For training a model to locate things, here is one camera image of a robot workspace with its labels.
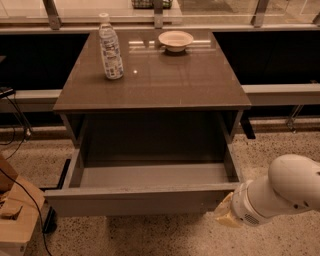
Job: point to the clear plastic water bottle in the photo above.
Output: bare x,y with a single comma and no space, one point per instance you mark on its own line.
110,49

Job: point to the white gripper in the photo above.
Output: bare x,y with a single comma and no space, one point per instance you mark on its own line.
242,207

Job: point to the metal railing post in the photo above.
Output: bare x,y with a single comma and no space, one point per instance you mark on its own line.
52,13
158,13
259,13

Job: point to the green basket behind glass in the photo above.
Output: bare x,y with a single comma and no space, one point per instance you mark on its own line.
149,4

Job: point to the white shallow bowl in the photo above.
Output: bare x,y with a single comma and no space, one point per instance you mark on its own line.
175,41

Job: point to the metal railing post left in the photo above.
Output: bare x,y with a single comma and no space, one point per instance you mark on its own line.
52,13

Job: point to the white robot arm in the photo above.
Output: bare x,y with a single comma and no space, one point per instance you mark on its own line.
291,186

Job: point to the cardboard box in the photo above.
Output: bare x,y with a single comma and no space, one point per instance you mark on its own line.
20,201

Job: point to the metal railing post right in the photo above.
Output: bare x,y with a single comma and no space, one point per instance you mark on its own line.
259,13

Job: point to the grey top drawer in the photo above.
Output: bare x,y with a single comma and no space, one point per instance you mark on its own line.
148,164

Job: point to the metal railing post middle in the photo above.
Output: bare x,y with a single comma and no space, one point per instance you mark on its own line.
158,13

